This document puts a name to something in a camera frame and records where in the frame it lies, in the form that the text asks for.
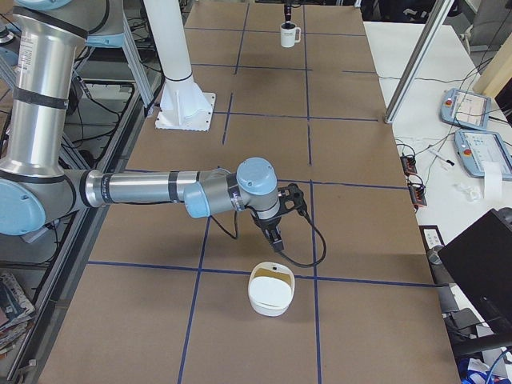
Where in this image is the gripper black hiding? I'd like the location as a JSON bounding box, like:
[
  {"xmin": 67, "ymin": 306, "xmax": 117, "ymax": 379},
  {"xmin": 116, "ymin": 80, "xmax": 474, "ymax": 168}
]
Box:
[
  {"xmin": 251, "ymin": 210, "xmax": 284, "ymax": 251},
  {"xmin": 283, "ymin": 0, "xmax": 292, "ymax": 19}
]

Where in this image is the white ribbed HOME mug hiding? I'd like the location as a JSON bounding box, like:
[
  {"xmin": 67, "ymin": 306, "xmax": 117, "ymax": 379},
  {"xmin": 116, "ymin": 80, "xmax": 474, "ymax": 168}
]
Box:
[{"xmin": 280, "ymin": 22, "xmax": 302, "ymax": 48}]

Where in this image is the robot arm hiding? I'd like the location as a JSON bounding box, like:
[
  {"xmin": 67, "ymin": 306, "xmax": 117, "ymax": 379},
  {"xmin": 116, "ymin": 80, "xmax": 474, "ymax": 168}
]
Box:
[{"xmin": 1, "ymin": 1, "xmax": 285, "ymax": 251}]

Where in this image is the white bowl container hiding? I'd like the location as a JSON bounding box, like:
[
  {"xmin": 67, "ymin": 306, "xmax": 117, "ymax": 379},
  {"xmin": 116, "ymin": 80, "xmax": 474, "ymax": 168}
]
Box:
[{"xmin": 247, "ymin": 262, "xmax": 295, "ymax": 317}]

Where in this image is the black connector box right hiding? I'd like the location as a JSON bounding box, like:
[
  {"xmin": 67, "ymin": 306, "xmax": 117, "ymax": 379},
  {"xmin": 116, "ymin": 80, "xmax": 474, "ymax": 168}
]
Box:
[{"xmin": 408, "ymin": 182, "xmax": 427, "ymax": 209}]

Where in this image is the black connector box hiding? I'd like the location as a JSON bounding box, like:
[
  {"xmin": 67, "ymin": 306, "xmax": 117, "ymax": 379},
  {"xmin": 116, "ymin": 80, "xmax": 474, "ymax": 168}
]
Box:
[
  {"xmin": 400, "ymin": 154, "xmax": 417, "ymax": 176},
  {"xmin": 408, "ymin": 182, "xmax": 427, "ymax": 209}
]

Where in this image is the black connector box left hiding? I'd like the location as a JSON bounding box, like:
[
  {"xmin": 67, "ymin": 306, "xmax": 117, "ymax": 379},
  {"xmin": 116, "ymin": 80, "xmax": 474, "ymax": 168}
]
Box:
[{"xmin": 400, "ymin": 154, "xmax": 417, "ymax": 176}]

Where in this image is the black marker pen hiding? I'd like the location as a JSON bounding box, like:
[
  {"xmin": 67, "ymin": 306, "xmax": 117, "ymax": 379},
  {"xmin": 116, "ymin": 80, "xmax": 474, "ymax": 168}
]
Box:
[{"xmin": 427, "ymin": 148, "xmax": 454, "ymax": 166}]

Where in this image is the teach pendant far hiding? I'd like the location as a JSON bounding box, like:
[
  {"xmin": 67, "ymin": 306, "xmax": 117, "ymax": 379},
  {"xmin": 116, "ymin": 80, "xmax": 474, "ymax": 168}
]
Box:
[{"xmin": 440, "ymin": 88, "xmax": 491, "ymax": 131}]

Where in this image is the teach pendant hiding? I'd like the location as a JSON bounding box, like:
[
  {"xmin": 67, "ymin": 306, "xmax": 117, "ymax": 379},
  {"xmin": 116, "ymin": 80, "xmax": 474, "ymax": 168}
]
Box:
[
  {"xmin": 454, "ymin": 129, "xmax": 511, "ymax": 181},
  {"xmin": 440, "ymin": 88, "xmax": 491, "ymax": 131}
]

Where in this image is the black monitor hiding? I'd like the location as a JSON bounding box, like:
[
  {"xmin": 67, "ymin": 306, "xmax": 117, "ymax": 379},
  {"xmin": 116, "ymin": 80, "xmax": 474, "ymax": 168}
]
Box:
[{"xmin": 439, "ymin": 207, "xmax": 511, "ymax": 334}]

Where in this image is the teach pendant near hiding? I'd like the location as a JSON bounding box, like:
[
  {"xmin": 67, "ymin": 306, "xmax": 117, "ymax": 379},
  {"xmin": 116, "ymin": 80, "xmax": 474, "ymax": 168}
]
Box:
[{"xmin": 454, "ymin": 129, "xmax": 511, "ymax": 181}]

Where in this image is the stack of books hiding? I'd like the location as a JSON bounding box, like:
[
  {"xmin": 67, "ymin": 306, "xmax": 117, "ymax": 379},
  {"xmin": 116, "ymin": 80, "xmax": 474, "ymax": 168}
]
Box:
[{"xmin": 1, "ymin": 270, "xmax": 35, "ymax": 358}]

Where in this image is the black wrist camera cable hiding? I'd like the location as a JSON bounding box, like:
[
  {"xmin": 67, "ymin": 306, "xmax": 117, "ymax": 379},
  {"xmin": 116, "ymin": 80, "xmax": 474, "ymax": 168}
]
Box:
[{"xmin": 207, "ymin": 199, "xmax": 327, "ymax": 268}]

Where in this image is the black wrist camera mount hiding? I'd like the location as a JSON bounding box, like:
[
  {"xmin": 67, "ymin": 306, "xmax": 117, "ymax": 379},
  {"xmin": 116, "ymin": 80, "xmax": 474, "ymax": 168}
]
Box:
[{"xmin": 278, "ymin": 183, "xmax": 309, "ymax": 218}]

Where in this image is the white camera stand pole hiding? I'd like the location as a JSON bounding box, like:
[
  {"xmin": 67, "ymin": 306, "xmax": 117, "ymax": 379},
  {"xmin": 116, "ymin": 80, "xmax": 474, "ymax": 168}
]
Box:
[{"xmin": 144, "ymin": 0, "xmax": 216, "ymax": 132}]

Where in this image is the aluminium frame post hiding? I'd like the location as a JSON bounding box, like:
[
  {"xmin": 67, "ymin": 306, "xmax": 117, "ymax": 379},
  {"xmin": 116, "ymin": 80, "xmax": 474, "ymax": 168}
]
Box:
[{"xmin": 384, "ymin": 0, "xmax": 454, "ymax": 124}]

